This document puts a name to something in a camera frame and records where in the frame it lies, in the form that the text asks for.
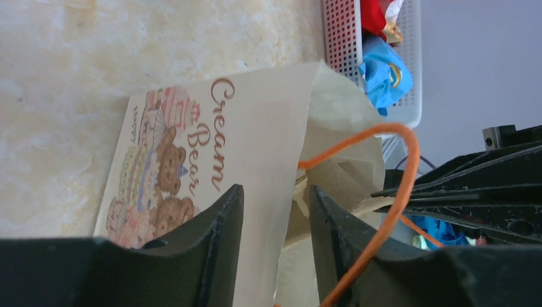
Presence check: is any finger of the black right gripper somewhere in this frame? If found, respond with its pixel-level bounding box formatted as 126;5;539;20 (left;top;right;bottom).
376;203;542;246
371;141;542;199

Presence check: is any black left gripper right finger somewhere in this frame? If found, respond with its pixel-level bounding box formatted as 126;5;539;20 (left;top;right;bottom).
309;185;541;306

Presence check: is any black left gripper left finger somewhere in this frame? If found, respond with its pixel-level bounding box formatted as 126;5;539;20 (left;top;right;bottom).
1;184;244;306

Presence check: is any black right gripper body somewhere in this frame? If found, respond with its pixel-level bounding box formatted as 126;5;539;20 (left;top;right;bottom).
483;125;541;150

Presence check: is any cream paper gift bag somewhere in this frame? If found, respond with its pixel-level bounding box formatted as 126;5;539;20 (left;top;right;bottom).
94;62;419;306

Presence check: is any blue cartoon packet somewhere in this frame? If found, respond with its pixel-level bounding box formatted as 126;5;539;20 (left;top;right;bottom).
359;36;414;116

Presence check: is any red snack packet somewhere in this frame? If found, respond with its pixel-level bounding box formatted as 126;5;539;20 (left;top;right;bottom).
360;0;404;45

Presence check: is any white plastic basket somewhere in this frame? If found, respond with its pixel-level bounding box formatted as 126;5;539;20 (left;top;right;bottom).
321;0;422;129

